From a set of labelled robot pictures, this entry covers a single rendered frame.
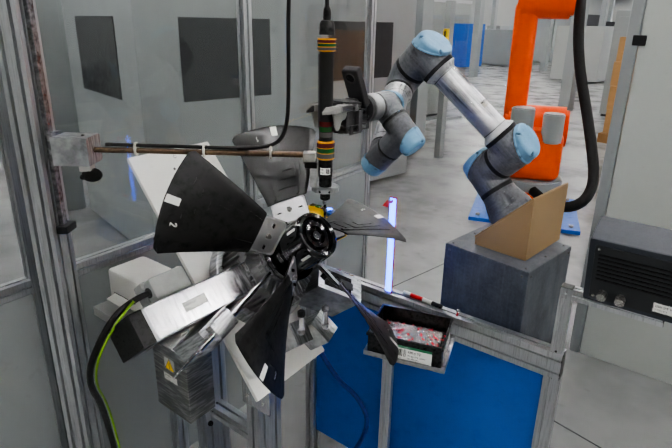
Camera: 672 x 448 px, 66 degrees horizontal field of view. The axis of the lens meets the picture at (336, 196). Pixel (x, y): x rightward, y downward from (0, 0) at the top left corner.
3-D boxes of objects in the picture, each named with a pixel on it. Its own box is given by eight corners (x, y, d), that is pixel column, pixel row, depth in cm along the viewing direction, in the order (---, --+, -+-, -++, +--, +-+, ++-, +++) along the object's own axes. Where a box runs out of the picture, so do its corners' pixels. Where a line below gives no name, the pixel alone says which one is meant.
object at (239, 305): (271, 277, 127) (174, 384, 100) (265, 270, 127) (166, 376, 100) (275, 273, 126) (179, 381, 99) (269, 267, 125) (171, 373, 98)
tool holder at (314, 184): (302, 194, 127) (302, 155, 124) (304, 185, 134) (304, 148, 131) (338, 195, 127) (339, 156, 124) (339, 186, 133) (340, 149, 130)
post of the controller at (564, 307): (549, 350, 141) (560, 286, 135) (552, 345, 144) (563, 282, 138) (561, 354, 140) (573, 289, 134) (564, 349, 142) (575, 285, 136)
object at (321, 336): (310, 351, 141) (293, 332, 140) (320, 335, 145) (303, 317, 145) (328, 342, 136) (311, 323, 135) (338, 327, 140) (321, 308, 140)
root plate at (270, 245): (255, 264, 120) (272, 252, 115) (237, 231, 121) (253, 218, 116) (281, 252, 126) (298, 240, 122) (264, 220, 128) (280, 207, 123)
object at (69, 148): (48, 168, 127) (43, 134, 124) (63, 161, 134) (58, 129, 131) (90, 169, 127) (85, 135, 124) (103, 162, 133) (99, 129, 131)
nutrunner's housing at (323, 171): (316, 201, 129) (318, 6, 115) (317, 196, 133) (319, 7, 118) (332, 202, 129) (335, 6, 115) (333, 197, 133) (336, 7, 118)
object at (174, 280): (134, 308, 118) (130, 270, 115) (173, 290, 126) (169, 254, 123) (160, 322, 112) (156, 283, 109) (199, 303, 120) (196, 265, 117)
